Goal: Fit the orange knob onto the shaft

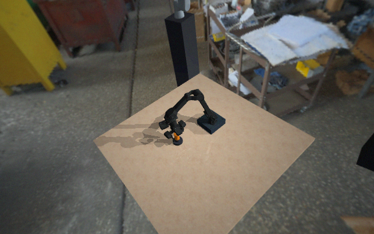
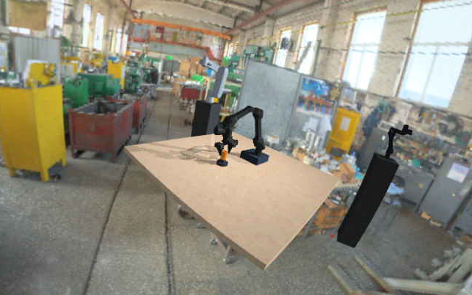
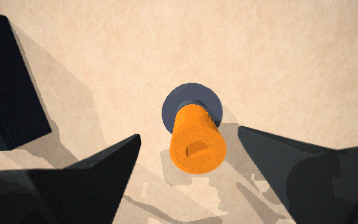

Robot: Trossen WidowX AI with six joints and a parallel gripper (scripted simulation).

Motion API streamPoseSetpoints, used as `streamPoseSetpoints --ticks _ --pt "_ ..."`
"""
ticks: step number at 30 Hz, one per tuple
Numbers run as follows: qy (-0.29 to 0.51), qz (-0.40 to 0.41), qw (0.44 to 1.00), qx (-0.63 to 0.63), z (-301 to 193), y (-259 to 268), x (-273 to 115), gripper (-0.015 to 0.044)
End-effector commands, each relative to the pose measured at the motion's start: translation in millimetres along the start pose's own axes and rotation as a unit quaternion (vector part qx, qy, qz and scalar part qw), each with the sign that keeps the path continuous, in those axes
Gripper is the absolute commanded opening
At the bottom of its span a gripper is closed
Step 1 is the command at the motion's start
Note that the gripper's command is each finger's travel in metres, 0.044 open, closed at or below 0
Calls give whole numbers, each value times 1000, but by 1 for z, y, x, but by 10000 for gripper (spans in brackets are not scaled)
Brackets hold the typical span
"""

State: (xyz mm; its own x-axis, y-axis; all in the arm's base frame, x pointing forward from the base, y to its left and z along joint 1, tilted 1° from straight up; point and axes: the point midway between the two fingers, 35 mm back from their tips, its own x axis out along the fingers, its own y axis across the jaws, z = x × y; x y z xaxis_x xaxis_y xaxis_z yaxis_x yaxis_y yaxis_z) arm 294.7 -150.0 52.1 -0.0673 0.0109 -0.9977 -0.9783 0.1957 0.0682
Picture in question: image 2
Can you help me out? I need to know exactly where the orange knob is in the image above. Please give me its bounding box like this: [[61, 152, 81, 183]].
[[220, 150, 227, 160]]

